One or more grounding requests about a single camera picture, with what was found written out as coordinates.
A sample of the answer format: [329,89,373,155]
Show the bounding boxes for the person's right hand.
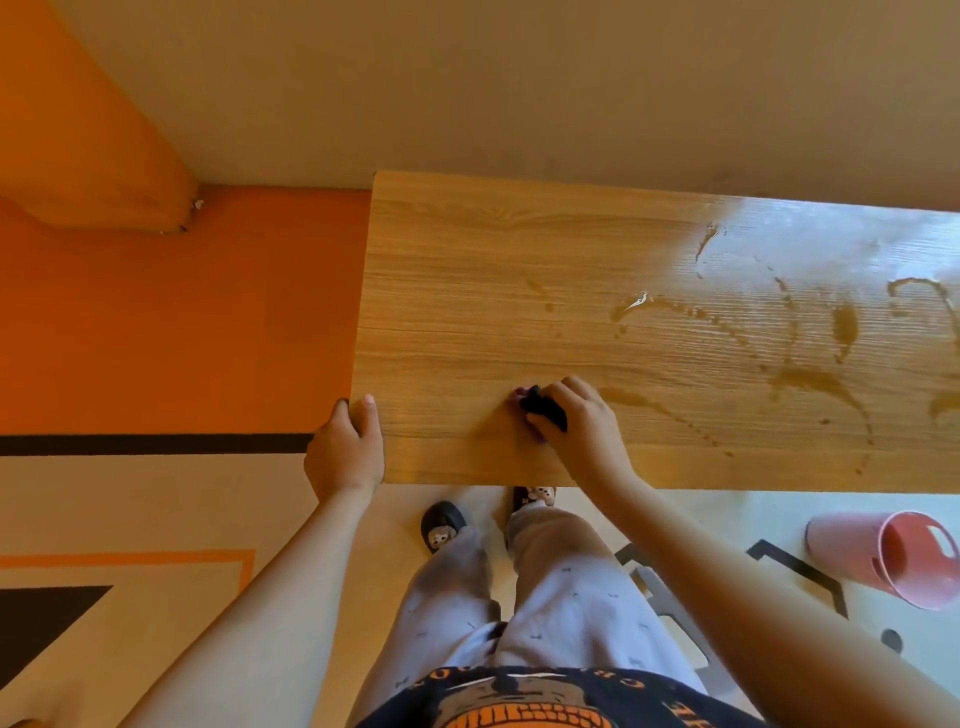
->
[528,375,639,501]

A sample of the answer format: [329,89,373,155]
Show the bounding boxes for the wooden table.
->
[349,170,960,495]

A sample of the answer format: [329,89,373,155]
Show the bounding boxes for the purple cleaning cloth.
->
[514,385,569,442]

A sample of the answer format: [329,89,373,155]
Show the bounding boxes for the black plush-trimmed slipper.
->
[512,485,559,515]
[419,500,469,556]

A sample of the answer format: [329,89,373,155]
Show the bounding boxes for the person's left hand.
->
[303,394,386,505]

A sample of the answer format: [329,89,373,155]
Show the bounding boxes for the black orange printed t-shirt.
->
[356,665,770,728]

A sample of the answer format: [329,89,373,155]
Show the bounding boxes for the grey chair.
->
[628,566,751,699]

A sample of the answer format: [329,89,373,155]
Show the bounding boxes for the person's right forearm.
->
[584,476,960,728]

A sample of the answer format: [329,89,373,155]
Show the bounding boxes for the pink plastic bucket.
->
[805,510,960,611]

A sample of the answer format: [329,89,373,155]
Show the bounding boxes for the person's left forearm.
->
[119,487,376,728]

